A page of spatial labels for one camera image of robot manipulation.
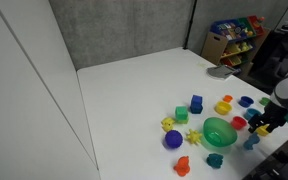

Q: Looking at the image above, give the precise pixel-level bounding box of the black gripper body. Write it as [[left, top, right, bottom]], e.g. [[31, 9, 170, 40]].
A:
[[263, 103, 288, 130]]

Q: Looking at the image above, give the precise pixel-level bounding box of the light blue rubber toy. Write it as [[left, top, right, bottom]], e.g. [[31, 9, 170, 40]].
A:
[[243, 132, 261, 151]]

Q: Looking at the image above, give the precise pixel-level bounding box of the green translucent plastic bowl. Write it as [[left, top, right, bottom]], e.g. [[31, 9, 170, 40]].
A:
[[202, 116, 238, 148]]

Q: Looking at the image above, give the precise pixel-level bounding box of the teal rubber toy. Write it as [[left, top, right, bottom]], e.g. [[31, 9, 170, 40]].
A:
[[206, 153, 224, 169]]

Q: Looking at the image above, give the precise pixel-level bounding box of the yellow spiky rubber toy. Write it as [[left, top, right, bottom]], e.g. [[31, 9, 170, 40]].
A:
[[185, 128, 203, 146]]

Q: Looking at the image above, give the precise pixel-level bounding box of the orange rubber toy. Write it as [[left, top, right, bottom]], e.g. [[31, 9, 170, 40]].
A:
[[173, 155, 191, 177]]

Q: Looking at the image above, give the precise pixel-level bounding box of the wooden toy storage shelf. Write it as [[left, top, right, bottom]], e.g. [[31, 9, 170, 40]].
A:
[[201, 15, 271, 68]]

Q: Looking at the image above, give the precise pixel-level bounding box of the yellow duck rubber toy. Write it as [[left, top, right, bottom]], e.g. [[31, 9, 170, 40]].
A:
[[160, 116, 176, 133]]

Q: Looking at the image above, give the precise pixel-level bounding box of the small yellow cup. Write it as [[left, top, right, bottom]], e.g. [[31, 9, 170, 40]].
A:
[[255, 123, 271, 137]]

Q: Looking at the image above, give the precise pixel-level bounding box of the light blue cup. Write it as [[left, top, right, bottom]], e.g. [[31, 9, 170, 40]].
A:
[[244, 107, 263, 121]]

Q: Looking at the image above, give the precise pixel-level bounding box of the red cup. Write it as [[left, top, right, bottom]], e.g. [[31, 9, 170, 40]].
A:
[[230, 115, 248, 131]]

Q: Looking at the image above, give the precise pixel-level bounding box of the dark blue cup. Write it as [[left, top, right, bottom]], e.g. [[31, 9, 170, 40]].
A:
[[238, 95, 255, 108]]

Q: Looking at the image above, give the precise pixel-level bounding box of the large yellow cup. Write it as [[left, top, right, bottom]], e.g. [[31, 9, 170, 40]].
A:
[[214, 100, 233, 116]]

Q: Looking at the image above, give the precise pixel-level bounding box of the small orange cup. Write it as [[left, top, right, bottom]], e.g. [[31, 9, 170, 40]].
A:
[[222, 94, 234, 103]]

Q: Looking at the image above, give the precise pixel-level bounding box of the black office chair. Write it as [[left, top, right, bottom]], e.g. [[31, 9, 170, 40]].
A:
[[250, 20, 288, 96]]

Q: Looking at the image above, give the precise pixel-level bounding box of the grey folded cloth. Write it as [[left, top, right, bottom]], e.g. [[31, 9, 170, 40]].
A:
[[206, 64, 242, 81]]

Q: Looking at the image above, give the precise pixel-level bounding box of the blue soft cube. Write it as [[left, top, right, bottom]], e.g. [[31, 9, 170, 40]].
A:
[[189, 94, 204, 115]]

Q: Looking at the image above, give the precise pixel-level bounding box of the green soft cube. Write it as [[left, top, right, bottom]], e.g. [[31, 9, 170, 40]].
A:
[[174, 105, 190, 125]]

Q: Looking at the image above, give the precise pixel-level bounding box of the purple textured ball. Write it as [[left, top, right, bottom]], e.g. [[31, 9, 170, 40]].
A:
[[164, 129, 184, 149]]

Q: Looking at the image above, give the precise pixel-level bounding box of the red storage bin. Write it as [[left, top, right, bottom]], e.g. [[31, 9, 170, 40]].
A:
[[247, 15, 266, 36]]

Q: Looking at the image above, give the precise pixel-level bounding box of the green storage bin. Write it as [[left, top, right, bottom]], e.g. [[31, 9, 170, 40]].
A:
[[236, 17, 252, 34]]

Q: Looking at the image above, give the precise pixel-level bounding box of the blue storage bin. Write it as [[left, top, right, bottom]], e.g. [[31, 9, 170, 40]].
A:
[[210, 19, 242, 42]]

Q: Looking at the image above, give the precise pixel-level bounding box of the black vertical pole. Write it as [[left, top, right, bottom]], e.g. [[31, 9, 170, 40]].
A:
[[183, 0, 198, 51]]

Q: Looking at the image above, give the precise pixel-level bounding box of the black metal frame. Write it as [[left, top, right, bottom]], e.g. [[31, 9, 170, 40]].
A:
[[242, 128, 288, 180]]

